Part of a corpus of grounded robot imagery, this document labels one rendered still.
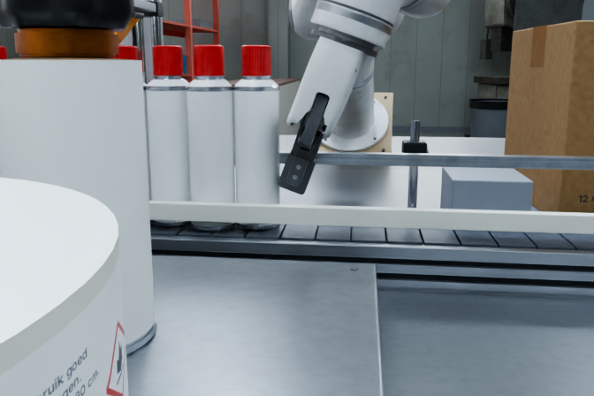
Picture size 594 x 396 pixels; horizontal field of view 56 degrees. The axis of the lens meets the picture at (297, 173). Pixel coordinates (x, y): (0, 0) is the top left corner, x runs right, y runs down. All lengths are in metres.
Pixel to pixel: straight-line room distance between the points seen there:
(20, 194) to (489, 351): 0.41
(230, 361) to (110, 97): 0.18
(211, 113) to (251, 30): 8.81
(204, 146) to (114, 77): 0.28
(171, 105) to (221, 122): 0.06
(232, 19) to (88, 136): 9.16
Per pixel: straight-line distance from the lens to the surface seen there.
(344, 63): 0.58
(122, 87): 0.36
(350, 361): 0.38
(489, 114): 6.30
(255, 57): 0.62
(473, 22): 9.43
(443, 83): 9.35
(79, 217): 0.16
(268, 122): 0.62
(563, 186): 0.85
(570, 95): 0.83
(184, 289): 0.49
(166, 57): 0.65
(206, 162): 0.62
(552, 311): 0.61
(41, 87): 0.35
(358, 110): 1.32
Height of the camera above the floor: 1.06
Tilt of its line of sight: 11 degrees down
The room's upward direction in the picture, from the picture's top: straight up
